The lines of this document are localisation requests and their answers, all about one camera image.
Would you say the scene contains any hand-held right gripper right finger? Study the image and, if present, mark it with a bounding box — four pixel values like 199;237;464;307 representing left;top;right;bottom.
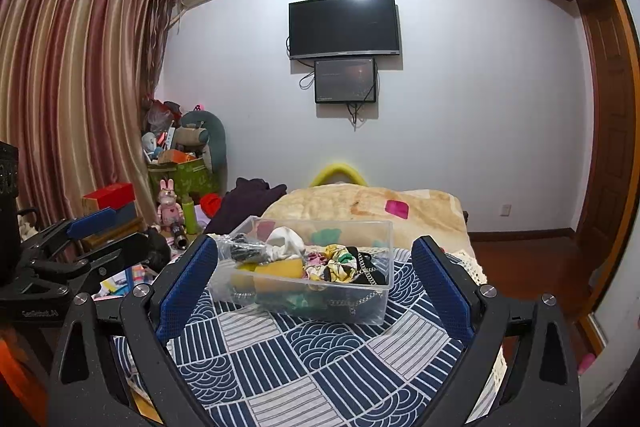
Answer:
410;234;583;427

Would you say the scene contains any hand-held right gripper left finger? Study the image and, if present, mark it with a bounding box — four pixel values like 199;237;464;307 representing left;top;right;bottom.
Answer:
47;234;219;427

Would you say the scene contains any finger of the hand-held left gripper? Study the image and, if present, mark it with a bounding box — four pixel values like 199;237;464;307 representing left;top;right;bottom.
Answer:
20;206;120;265
25;229;172;298

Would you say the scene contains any clear plastic storage box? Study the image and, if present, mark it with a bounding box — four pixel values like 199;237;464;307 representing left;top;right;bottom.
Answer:
207;216;396;325

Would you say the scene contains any clear bag with black item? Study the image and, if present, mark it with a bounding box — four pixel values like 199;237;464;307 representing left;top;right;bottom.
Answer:
217;232;273;265

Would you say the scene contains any black hat with chains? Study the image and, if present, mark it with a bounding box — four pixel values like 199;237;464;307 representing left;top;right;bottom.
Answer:
320;246;392;320

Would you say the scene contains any yellow sponge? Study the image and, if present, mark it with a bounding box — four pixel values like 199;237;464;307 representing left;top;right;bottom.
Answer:
235;257;305;295

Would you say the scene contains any yellow floral scrunchie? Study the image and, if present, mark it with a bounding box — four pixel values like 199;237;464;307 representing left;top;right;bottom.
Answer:
304;244;358;284

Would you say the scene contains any green knit garment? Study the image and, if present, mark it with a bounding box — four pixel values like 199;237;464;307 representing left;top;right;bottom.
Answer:
270;291;327;316

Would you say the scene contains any pile of colourful papers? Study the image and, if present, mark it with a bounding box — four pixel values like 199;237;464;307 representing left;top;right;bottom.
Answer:
92;264;156;300

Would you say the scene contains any red box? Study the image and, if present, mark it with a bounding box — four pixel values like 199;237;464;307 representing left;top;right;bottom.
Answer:
81;183;137;214

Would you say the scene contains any white lace cloth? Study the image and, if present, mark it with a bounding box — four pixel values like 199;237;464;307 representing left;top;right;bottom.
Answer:
445;249;488;285

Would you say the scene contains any pink rabbit figure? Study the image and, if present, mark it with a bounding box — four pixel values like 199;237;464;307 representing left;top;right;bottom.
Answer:
156;178;185;228

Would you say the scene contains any green bottle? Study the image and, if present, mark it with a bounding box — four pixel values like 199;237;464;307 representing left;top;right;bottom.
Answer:
181;199;198;233

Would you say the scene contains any beige blanket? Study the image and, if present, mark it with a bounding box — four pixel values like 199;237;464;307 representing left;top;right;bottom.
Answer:
260;184;468;253

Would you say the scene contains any green box of toys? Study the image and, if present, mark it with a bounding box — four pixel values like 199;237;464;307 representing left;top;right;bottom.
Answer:
147;157;221;202

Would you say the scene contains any dark purple garment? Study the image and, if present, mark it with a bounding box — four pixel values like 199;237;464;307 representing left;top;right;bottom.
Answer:
205;178;288;235

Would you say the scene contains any pile of toys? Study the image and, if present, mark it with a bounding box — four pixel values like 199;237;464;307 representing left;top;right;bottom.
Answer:
141;99;183;165

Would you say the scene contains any striped brown curtain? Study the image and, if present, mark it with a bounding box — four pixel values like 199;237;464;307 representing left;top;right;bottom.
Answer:
0;0;173;238

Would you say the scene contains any blue patterned cloth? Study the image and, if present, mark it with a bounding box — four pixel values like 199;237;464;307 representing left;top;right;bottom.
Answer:
112;232;506;427

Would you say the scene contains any yellow chair back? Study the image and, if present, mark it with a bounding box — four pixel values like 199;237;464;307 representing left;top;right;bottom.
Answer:
310;162;368;188

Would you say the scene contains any wooden door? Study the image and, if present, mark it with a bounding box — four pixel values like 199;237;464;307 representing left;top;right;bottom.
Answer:
570;0;640;343

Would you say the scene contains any small black monitor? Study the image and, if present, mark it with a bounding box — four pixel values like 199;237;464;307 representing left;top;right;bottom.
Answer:
314;57;378;104

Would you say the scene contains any large black television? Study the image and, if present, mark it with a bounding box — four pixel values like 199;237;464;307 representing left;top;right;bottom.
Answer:
288;0;401;60

